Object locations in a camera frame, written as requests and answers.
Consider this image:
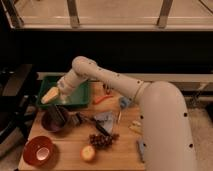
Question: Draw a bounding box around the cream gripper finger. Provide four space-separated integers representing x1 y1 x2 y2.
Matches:
41 87 59 104

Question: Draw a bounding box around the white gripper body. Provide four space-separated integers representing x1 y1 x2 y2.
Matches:
57 70 80 96

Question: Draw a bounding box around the black eraser block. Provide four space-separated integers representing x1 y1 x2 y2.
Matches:
50 105 66 126

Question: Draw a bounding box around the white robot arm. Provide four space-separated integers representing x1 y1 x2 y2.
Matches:
42 56 197 171

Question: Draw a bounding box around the purple bowl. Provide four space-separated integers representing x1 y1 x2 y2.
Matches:
41 107 69 133

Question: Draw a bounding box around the red bowl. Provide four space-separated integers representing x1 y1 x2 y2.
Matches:
23 136 54 166

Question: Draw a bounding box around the green plastic tray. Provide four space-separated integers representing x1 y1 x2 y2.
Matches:
36 75 90 109

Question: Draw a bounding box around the orange carrot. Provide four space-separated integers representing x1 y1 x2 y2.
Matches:
93 95 113 105

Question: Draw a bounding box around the small metal can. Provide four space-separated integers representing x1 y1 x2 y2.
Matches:
72 113 84 127

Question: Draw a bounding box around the black chair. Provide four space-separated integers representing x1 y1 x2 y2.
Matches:
0 64 38 144

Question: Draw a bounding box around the grey cloth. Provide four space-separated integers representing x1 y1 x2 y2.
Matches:
94 111 114 133

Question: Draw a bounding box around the bunch of dark grapes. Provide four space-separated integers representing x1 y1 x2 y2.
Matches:
89 134 119 149

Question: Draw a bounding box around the apple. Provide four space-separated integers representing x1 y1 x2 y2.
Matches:
80 145 96 162

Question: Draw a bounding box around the blue sponge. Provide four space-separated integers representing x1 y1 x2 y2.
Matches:
136 140 145 163

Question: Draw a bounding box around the black handled knife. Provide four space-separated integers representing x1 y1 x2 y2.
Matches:
81 114 110 136

